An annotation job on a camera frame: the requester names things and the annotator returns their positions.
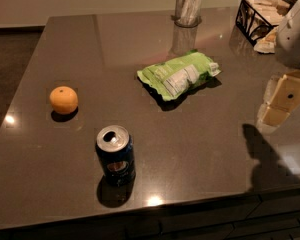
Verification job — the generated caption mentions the black wire basket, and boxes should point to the black wire basket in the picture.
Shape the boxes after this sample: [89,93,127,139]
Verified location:
[236,0,290,45]

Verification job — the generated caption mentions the white packets in basket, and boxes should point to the white packets in basket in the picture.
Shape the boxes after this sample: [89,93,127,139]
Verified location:
[246,0,290,54]

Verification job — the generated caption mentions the blue pepsi can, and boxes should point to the blue pepsi can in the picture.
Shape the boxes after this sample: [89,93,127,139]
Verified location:
[95,125,136,186]

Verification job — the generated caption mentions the clear glass cup with napkins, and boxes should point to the clear glass cup with napkins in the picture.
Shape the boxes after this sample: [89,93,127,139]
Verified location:
[174,0,202,28]

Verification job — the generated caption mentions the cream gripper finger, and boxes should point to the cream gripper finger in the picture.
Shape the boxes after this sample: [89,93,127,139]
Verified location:
[257,76,284,134]
[270,70,300,123]

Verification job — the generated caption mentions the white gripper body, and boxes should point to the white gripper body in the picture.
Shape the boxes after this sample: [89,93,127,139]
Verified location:
[275,8,300,69]

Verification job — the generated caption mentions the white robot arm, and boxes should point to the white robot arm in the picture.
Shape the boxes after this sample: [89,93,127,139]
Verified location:
[257,0,300,134]

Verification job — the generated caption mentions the orange fruit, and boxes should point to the orange fruit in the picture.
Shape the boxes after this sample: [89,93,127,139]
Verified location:
[49,86,78,115]

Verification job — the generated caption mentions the green rice chip bag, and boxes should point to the green rice chip bag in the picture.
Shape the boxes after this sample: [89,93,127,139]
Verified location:
[137,50,221,102]

